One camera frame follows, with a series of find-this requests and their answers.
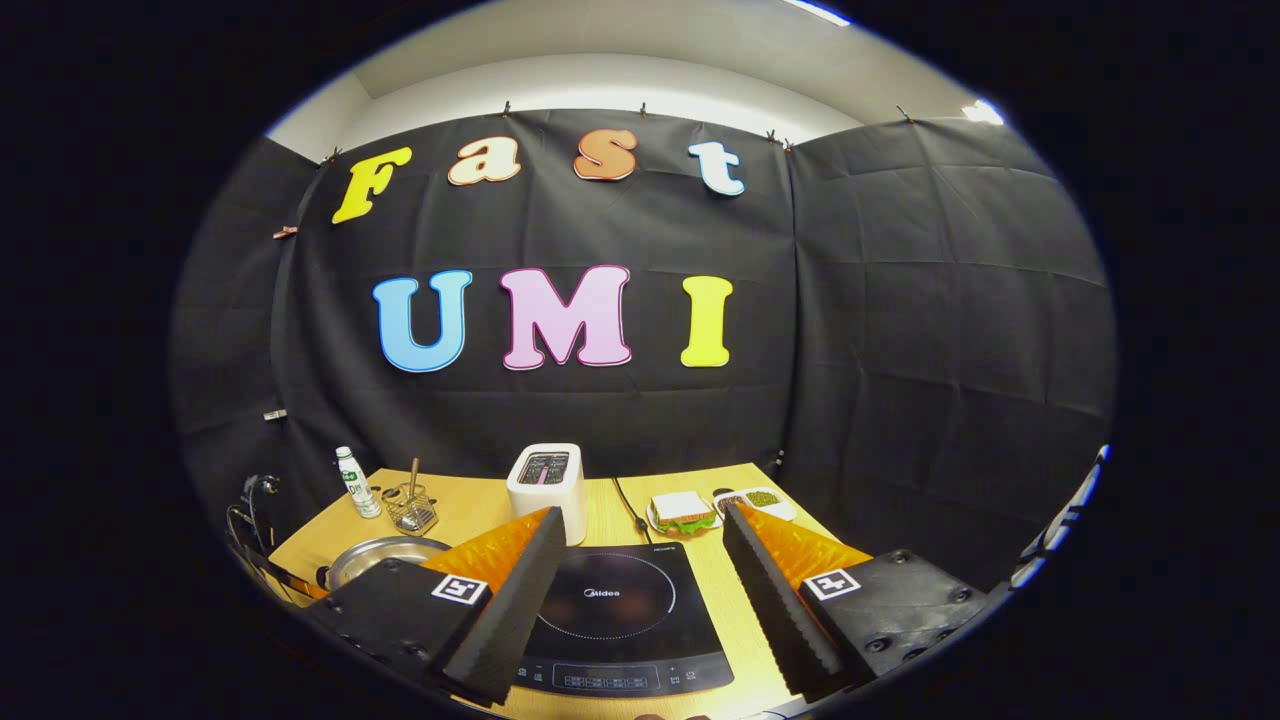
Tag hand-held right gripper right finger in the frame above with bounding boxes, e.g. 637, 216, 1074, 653
722, 502, 991, 701

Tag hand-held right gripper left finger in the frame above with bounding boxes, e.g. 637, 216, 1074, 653
300, 506, 569, 707

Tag black induction cooktop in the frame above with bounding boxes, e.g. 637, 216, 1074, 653
510, 543, 736, 699

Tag stainless steel pot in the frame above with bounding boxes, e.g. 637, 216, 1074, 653
318, 536, 453, 593

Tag small white drink bottle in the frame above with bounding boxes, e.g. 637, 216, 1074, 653
335, 446, 383, 520

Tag white sandwich plate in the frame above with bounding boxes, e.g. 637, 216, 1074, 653
646, 500, 723, 539

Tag white divided bean tray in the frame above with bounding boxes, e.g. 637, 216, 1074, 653
712, 486, 798, 523

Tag white toaster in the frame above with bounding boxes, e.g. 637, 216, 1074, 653
506, 443, 588, 547

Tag sandwich with lettuce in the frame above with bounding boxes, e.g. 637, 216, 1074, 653
652, 491, 717, 536

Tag black backdrop cloth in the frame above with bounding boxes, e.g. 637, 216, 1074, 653
170, 105, 1116, 591

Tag wire mesh utensil holder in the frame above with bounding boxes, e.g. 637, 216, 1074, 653
385, 483, 439, 537

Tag black power cable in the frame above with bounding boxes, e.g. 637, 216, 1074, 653
612, 477, 653, 545

